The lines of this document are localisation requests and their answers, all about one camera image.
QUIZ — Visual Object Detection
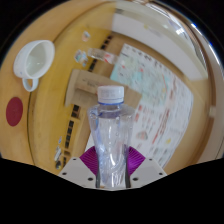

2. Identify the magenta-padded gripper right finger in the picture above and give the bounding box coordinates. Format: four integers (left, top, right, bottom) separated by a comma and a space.
125, 146, 168, 189

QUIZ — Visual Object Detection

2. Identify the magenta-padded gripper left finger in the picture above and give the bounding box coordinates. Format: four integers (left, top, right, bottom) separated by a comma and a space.
58, 146, 99, 189

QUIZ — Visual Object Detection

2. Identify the clear white-capped water bottle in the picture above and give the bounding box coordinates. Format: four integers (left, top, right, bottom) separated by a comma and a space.
87, 85, 136, 190

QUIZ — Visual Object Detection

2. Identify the white remote control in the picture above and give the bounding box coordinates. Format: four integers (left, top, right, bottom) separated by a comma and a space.
54, 146, 63, 162

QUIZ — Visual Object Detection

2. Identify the row of wooden chairs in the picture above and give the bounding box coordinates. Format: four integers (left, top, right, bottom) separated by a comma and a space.
61, 32, 115, 158

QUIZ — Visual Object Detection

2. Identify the flat round red coaster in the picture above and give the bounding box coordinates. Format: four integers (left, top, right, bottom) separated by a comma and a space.
5, 96, 25, 128

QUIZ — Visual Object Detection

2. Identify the teal sticker card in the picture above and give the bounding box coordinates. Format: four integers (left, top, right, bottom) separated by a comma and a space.
73, 49, 89, 68

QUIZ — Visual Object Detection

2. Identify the white ceramic mug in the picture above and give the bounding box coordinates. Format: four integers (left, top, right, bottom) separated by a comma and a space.
12, 39, 56, 93

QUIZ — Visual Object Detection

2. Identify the small red-labelled plastic bottle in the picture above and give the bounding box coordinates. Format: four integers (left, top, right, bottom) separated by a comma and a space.
86, 47, 120, 65

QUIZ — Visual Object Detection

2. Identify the orange sticker card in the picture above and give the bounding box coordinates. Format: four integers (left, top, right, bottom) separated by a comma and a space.
81, 30, 92, 43

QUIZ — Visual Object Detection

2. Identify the large printed wall poster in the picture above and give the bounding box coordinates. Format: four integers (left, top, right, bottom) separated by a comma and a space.
109, 43, 195, 168

